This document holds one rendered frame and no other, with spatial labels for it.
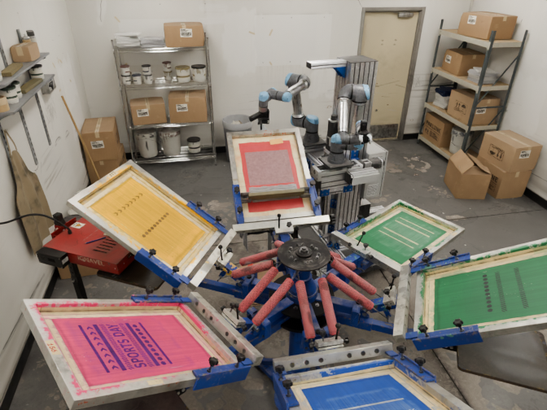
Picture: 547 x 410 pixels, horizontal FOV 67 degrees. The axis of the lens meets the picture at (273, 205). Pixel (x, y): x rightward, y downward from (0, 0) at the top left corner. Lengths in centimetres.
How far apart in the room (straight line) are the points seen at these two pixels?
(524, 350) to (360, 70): 226
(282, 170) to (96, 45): 398
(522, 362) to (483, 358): 19
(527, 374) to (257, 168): 209
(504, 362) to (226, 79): 523
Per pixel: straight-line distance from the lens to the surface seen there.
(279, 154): 326
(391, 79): 735
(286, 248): 237
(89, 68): 658
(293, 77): 370
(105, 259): 281
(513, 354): 263
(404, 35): 727
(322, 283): 225
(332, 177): 355
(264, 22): 645
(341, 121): 323
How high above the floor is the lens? 272
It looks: 31 degrees down
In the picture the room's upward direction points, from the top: 1 degrees clockwise
